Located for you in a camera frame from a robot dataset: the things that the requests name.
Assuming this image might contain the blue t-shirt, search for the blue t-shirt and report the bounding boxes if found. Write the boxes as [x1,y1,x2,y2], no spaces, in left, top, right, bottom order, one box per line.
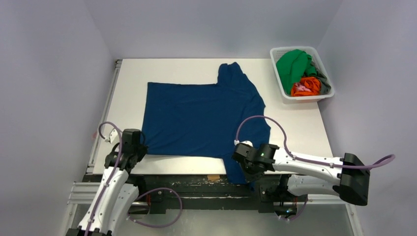
[142,62,270,184]

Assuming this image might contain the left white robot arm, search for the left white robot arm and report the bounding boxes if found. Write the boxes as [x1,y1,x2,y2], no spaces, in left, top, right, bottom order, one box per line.
[66,129,148,236]

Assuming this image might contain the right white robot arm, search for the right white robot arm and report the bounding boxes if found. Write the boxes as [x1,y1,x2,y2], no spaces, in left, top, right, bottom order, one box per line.
[232,142,370,206]

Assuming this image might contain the brown tape piece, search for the brown tape piece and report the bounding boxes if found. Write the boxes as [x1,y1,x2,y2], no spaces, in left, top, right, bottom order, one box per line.
[207,175,221,182]

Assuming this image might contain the pink garment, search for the pink garment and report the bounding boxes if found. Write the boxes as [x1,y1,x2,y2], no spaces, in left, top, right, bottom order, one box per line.
[294,83,311,92]

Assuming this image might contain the orange t-shirt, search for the orange t-shirt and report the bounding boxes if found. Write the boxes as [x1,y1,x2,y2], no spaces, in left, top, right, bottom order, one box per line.
[290,77,322,97]

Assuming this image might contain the grey t-shirt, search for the grey t-shirt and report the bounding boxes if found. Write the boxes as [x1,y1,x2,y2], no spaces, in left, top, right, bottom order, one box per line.
[310,61,331,95]

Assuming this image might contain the green t-shirt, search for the green t-shirt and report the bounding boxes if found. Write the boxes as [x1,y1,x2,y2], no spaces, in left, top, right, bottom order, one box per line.
[276,49,317,94]

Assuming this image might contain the white plastic laundry basket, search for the white plastic laundry basket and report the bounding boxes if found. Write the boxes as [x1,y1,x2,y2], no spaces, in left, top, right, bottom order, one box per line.
[270,46,334,103]

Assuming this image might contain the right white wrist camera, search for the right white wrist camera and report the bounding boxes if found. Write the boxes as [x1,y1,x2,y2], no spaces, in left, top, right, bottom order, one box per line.
[234,140,253,147]

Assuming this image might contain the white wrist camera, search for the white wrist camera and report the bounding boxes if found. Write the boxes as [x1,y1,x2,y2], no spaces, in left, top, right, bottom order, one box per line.
[104,128,119,144]
[234,140,253,147]

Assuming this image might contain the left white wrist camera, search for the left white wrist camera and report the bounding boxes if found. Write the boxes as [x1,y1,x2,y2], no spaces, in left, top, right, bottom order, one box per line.
[104,128,119,144]

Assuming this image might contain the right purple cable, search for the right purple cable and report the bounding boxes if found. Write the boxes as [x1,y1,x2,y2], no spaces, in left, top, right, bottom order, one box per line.
[235,116,396,222]

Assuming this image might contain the black base frame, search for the black base frame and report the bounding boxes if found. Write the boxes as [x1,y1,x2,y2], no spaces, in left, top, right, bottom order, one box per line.
[82,174,310,216]

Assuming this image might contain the aluminium rail frame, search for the aluminium rail frame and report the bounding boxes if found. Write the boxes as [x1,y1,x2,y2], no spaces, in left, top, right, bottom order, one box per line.
[67,59,122,205]

